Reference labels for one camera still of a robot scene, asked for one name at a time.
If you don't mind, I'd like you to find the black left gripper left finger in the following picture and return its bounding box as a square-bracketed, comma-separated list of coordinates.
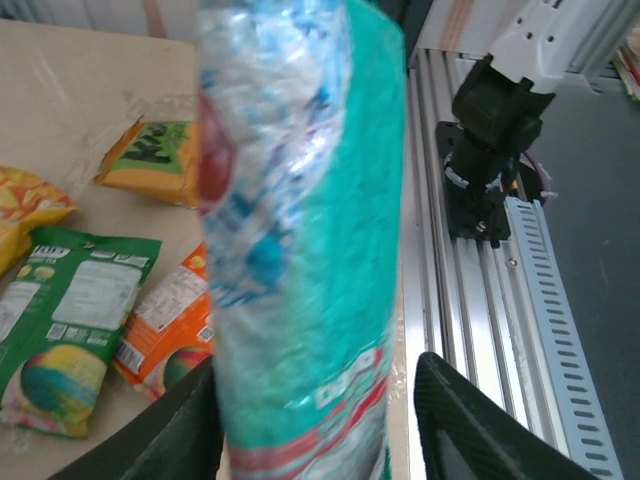
[47, 355, 230, 480]

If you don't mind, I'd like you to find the grey slotted cable duct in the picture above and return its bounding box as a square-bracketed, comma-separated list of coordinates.
[502, 197, 626, 480]

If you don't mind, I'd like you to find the teal and white snack bag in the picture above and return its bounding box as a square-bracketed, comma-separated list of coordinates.
[195, 0, 407, 480]

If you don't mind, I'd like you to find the orange snack bag green print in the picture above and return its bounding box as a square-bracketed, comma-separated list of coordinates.
[93, 117, 201, 209]

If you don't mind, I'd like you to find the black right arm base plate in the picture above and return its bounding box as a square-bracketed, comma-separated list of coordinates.
[434, 119, 512, 249]

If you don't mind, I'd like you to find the orange fruit snack bag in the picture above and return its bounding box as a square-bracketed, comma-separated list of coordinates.
[110, 242, 217, 404]

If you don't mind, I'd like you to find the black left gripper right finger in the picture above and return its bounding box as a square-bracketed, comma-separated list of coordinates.
[414, 351, 601, 480]

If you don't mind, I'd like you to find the yellow chips snack bag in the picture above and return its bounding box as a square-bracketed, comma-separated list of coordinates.
[0, 164, 77, 276]

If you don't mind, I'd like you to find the aluminium rail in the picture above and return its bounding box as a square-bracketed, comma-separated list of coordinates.
[407, 47, 571, 480]

